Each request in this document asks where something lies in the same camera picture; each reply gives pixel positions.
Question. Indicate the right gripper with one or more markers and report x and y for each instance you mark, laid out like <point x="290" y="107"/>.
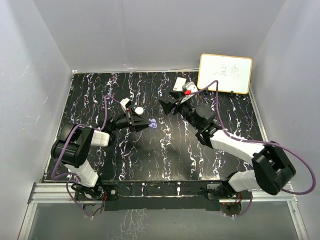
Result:
<point x="168" y="107"/>

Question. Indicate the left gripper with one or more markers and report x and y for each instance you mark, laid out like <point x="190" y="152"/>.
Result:
<point x="137" y="119"/>

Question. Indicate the white earbud charging case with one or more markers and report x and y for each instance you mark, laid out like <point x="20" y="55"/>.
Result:
<point x="139" y="111"/>

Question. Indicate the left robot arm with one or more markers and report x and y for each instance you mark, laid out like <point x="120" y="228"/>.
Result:
<point x="72" y="146"/>

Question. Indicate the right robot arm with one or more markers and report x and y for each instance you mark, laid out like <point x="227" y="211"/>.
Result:
<point x="272" y="169"/>

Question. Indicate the white green box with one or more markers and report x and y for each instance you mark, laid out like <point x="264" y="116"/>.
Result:
<point x="178" y="86"/>

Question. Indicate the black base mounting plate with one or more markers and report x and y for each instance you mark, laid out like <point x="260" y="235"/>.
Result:
<point x="158" y="195"/>

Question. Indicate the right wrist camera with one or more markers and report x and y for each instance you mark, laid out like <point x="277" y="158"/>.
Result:
<point x="188" y="90"/>

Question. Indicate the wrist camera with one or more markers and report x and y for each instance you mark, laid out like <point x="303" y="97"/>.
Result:
<point x="125" y="104"/>
<point x="188" y="90"/>

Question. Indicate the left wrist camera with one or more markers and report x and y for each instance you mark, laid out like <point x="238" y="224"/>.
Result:
<point x="125" y="104"/>

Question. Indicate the white whiteboard yellow frame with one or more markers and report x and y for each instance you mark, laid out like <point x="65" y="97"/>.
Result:
<point x="233" y="73"/>

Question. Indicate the aluminium frame rail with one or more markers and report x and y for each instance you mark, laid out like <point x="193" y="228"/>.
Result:
<point x="61" y="192"/>

